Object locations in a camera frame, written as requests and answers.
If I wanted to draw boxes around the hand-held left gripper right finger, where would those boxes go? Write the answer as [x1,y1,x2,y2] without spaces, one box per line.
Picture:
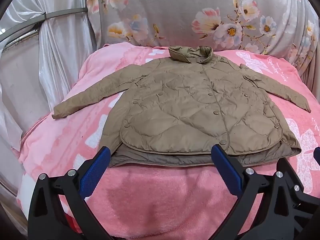
[211,144,314,240]

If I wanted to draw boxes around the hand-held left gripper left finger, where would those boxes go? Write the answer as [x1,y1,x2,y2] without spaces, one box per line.
[27,145,115,240]

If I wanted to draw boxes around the tan quilted jacket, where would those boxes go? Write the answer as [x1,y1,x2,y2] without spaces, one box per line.
[52,45,311,167]

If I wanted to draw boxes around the pink bow-print blanket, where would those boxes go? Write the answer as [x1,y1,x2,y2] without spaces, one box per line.
[16,42,320,240]

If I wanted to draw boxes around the white satin curtain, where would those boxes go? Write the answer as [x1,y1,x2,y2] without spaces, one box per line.
[0,0,97,230]

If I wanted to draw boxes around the curved metal rail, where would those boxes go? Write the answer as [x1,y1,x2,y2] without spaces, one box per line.
[0,7,89,43]

